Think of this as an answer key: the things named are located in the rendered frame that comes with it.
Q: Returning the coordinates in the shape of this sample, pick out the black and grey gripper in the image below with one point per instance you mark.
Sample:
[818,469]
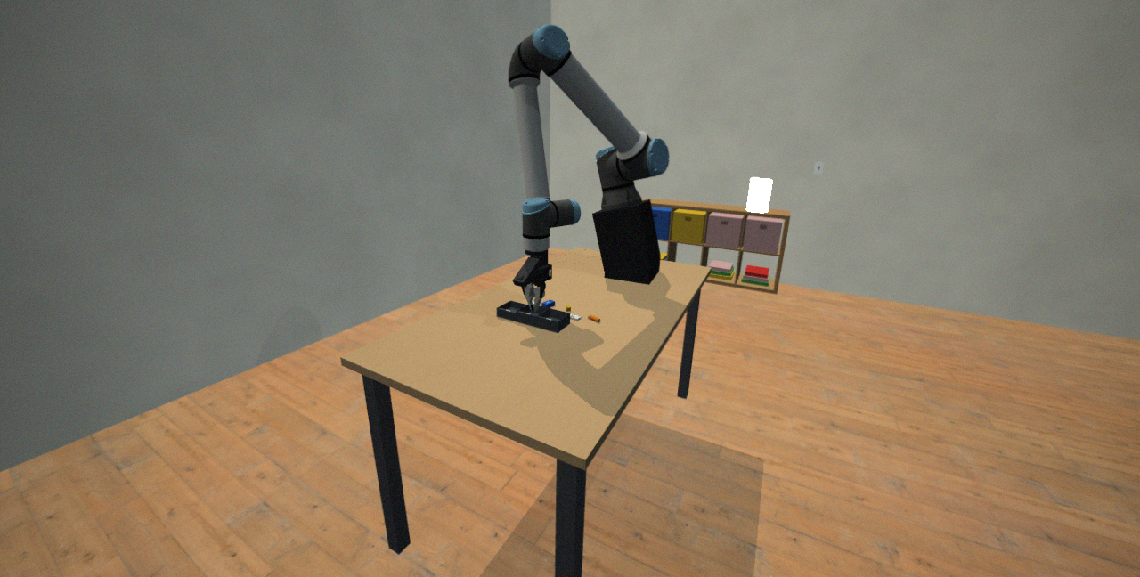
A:
[543,273]

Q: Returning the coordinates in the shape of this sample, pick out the dark grey bin rack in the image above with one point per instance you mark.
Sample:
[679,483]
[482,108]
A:
[543,318]

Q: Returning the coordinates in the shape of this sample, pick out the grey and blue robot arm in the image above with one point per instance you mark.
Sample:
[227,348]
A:
[633,155]

